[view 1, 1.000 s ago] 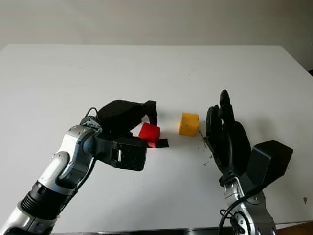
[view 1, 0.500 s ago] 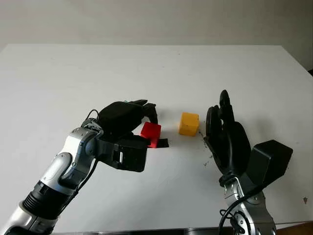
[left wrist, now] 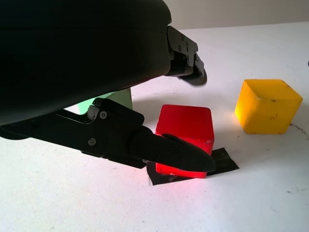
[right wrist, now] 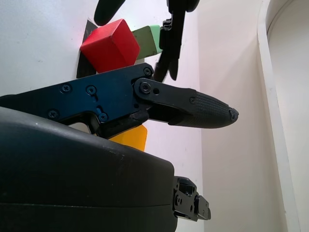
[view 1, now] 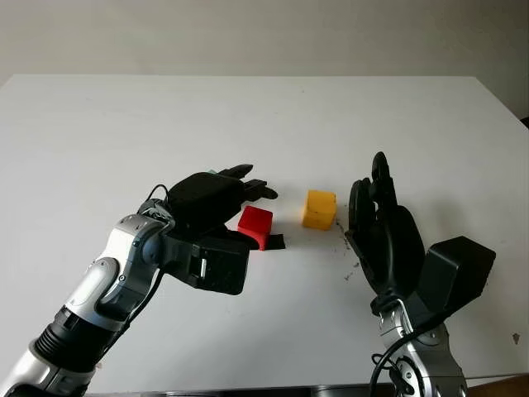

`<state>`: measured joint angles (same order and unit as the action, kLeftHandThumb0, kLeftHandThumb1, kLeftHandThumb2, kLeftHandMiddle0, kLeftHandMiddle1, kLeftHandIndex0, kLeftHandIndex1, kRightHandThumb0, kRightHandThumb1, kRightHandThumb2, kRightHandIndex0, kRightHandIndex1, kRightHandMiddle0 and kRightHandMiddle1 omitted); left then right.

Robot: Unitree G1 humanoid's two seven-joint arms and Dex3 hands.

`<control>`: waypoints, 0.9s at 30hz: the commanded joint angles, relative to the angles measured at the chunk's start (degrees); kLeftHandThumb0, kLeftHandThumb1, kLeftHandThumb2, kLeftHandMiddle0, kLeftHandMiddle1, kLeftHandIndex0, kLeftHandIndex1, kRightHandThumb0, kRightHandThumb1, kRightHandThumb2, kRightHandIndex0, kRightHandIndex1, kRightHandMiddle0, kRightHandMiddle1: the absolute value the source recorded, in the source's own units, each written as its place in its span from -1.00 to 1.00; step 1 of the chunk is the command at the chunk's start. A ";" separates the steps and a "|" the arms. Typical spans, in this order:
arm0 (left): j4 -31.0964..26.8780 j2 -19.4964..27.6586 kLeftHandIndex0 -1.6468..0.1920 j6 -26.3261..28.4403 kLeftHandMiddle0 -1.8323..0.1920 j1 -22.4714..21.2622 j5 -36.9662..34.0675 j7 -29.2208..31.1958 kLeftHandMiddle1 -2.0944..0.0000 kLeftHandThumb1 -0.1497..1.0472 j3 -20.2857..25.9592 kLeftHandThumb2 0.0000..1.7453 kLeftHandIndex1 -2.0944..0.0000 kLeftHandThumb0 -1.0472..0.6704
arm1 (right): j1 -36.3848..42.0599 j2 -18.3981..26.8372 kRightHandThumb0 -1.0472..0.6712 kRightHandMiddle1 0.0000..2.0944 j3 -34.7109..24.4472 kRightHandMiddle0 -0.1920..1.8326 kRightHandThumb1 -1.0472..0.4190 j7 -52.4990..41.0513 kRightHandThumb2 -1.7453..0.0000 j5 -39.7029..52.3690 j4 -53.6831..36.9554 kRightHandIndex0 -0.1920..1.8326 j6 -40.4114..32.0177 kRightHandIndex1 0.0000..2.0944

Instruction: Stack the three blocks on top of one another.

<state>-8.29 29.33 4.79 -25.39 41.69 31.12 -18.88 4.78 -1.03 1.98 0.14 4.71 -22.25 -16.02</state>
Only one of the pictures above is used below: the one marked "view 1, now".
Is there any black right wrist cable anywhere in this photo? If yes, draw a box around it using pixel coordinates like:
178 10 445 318
369 318 450 397

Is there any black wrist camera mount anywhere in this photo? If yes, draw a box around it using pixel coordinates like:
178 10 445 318
164 229 251 296
412 236 497 328

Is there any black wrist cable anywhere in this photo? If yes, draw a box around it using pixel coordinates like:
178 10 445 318
123 184 173 332
369 318 450 397

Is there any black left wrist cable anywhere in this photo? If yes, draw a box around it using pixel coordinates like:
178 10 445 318
123 184 173 332

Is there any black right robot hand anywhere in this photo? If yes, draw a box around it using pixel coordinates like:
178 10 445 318
345 151 427 315

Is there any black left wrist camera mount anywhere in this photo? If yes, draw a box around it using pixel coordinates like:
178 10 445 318
164 229 251 296

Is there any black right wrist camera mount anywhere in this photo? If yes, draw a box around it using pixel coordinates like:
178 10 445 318
412 236 497 328

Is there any red block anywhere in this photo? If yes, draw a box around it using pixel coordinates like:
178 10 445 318
237 206 274 252

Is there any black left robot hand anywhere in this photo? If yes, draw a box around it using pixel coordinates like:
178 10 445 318
167 164 279 237

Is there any black tape strip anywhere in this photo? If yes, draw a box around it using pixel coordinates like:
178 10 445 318
264 233 287 252

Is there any yellow block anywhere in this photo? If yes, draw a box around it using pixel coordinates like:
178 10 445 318
301 189 337 230

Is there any dark robot torso edge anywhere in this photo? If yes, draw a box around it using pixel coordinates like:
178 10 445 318
94 385 393 397

